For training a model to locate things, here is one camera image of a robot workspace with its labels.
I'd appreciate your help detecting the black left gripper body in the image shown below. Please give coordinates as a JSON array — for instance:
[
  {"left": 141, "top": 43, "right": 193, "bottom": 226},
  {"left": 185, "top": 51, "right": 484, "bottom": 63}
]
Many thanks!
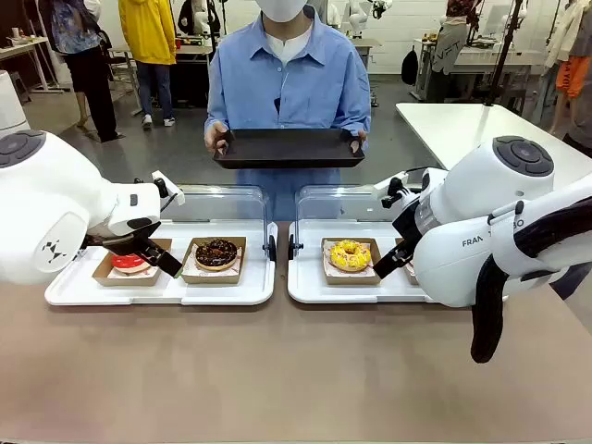
[{"left": 81, "top": 216, "right": 162, "bottom": 255}]

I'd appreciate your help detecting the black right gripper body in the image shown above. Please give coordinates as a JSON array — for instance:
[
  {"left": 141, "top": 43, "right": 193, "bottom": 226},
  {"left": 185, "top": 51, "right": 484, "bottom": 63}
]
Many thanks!
[{"left": 391, "top": 192, "right": 437, "bottom": 250}]

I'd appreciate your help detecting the white printed paper liner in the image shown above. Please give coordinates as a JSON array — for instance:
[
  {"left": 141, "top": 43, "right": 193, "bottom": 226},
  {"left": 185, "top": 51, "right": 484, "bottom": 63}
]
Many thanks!
[
  {"left": 322, "top": 239, "right": 378, "bottom": 278},
  {"left": 106, "top": 258, "right": 162, "bottom": 281},
  {"left": 183, "top": 244, "right": 244, "bottom": 278}
]

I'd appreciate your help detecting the red glazed donut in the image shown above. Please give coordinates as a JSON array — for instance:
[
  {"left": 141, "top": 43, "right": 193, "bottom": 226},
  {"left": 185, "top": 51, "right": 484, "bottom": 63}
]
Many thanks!
[
  {"left": 92, "top": 238, "right": 173, "bottom": 288},
  {"left": 110, "top": 253, "right": 152, "bottom": 278}
]

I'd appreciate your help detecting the chocolate sprinkle donut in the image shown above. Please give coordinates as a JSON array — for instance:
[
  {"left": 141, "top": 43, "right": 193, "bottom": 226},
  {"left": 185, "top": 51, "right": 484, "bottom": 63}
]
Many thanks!
[{"left": 193, "top": 239, "right": 240, "bottom": 272}]

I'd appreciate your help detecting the chocolate sprinkled donut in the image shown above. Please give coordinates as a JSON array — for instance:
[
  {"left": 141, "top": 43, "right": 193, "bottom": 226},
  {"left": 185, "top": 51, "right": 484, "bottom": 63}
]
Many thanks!
[{"left": 179, "top": 236, "right": 248, "bottom": 286}]

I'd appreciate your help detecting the black serving tray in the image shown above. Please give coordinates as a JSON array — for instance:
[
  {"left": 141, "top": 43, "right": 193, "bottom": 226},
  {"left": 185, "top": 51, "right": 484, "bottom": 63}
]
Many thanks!
[{"left": 212, "top": 128, "right": 366, "bottom": 170}]

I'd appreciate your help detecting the blue-sleeved left forearm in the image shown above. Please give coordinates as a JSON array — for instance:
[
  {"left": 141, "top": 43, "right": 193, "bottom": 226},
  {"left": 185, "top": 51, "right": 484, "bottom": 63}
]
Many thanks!
[{"left": 344, "top": 90, "right": 373, "bottom": 135}]

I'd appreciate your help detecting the blue-sleeved right forearm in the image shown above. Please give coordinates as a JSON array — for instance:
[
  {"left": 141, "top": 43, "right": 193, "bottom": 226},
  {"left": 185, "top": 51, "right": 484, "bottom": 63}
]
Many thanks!
[{"left": 204, "top": 90, "right": 232, "bottom": 135}]

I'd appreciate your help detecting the yellow glazed donut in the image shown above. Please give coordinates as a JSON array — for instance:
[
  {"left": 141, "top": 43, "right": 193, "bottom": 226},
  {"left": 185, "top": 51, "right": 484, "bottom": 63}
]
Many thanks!
[
  {"left": 321, "top": 237, "right": 386, "bottom": 286},
  {"left": 328, "top": 239, "right": 372, "bottom": 273}
]

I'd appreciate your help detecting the person in patterned shirt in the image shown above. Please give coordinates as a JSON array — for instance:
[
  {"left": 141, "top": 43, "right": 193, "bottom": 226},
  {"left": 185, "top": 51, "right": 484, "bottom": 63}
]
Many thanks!
[{"left": 39, "top": 0, "right": 124, "bottom": 143}]

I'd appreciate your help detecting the person in blue shirt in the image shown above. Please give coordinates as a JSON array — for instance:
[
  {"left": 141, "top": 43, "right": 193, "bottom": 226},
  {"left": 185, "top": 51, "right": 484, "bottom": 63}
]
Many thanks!
[{"left": 204, "top": 0, "right": 374, "bottom": 221}]

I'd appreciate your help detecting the person in yellow jacket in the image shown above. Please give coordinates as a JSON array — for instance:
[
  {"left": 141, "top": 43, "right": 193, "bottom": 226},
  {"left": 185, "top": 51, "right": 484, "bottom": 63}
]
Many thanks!
[{"left": 117, "top": 0, "right": 178, "bottom": 129}]

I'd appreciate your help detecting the person's right hand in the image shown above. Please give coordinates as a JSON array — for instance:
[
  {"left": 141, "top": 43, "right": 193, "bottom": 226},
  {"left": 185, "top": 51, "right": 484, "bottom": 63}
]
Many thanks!
[{"left": 203, "top": 122, "right": 231, "bottom": 156}]

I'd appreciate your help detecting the white plastic display tray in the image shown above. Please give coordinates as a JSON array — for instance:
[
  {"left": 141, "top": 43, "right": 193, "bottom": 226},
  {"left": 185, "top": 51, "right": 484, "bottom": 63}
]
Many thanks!
[
  {"left": 287, "top": 219, "right": 440, "bottom": 305},
  {"left": 44, "top": 219, "right": 278, "bottom": 307}
]

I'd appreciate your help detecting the clear plastic display lid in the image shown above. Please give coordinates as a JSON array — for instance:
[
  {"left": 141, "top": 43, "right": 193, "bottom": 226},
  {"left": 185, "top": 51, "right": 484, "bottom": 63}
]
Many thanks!
[
  {"left": 294, "top": 183, "right": 417, "bottom": 253},
  {"left": 161, "top": 183, "right": 270, "bottom": 260}
]

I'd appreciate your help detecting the white side table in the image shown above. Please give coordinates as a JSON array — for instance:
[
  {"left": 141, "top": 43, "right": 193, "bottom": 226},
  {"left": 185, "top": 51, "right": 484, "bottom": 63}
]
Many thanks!
[{"left": 395, "top": 102, "right": 592, "bottom": 186}]

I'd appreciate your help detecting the black hanging backpack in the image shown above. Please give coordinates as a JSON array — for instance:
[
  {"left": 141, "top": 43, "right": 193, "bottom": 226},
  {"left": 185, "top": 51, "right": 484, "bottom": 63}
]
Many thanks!
[{"left": 401, "top": 45, "right": 420, "bottom": 87}]

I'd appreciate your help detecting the dark grey fabric cover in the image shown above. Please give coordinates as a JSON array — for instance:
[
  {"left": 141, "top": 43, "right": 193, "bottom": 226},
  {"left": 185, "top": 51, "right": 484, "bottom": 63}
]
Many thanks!
[{"left": 549, "top": 263, "right": 592, "bottom": 302}]

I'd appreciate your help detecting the white air purifier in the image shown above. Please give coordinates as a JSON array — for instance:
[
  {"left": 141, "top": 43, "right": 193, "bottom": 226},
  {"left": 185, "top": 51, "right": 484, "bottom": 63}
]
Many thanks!
[{"left": 0, "top": 69, "right": 31, "bottom": 133}]

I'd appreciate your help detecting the black stand pole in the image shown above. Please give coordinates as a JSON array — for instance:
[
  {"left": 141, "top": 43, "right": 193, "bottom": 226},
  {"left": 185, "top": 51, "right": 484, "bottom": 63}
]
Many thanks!
[{"left": 483, "top": 0, "right": 528, "bottom": 107}]

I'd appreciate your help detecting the black background workbench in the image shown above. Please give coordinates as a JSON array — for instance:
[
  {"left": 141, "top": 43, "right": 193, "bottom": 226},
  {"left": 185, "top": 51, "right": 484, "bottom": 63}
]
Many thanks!
[{"left": 161, "top": 39, "right": 214, "bottom": 110}]

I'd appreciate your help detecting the white background table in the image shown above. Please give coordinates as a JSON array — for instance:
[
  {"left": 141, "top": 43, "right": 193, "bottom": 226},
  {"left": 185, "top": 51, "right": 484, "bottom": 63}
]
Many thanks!
[{"left": 0, "top": 36, "right": 64, "bottom": 96}]

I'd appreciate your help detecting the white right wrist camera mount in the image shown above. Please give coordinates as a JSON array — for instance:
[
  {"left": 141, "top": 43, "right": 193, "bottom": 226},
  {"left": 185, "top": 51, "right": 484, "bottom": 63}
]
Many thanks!
[{"left": 373, "top": 169, "right": 413, "bottom": 209}]

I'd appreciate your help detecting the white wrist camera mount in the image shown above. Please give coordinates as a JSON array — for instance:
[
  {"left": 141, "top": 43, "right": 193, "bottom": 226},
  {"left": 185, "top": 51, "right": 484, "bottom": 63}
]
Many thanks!
[
  {"left": 151, "top": 169, "right": 186, "bottom": 208},
  {"left": 373, "top": 169, "right": 413, "bottom": 209}
]

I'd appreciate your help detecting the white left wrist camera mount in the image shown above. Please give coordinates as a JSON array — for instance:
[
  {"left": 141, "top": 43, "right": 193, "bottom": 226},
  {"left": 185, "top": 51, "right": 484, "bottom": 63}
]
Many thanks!
[{"left": 151, "top": 169, "right": 186, "bottom": 208}]

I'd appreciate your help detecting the black cable sleeve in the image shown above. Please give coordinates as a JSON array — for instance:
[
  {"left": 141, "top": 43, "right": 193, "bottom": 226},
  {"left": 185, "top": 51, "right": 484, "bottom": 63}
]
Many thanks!
[{"left": 470, "top": 196, "right": 592, "bottom": 366}]

